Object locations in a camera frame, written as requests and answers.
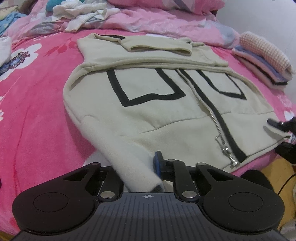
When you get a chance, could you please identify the large pink blue cartoon pillow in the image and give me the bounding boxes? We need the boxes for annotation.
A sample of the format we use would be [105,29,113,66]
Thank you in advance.
[45,0,225,16]

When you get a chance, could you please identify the dark brown garment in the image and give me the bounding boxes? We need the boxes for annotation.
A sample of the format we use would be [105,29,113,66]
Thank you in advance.
[19,0,38,15]

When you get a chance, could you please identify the light blue crumpled garment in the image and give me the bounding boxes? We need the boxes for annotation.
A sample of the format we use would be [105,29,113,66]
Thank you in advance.
[0,11,27,36]

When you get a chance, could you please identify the stack of folded clothes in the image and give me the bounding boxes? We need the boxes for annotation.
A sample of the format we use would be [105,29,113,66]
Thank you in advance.
[232,45,290,90]

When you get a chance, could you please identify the beige zip hoodie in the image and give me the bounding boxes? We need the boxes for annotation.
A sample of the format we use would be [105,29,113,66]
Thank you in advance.
[63,33,289,192]

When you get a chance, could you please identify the pink magenta floral bed blanket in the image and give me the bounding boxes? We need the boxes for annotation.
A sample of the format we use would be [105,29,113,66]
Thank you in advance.
[1,30,295,235]

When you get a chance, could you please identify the crumpled white cloth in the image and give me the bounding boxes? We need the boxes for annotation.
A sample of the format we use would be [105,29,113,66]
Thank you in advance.
[52,1,120,32]

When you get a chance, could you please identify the light pink quilt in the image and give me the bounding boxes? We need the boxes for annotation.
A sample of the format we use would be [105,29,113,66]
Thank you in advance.
[4,1,239,49]

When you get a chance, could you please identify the white folded garment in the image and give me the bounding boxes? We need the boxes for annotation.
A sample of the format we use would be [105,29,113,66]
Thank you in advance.
[0,37,12,66]

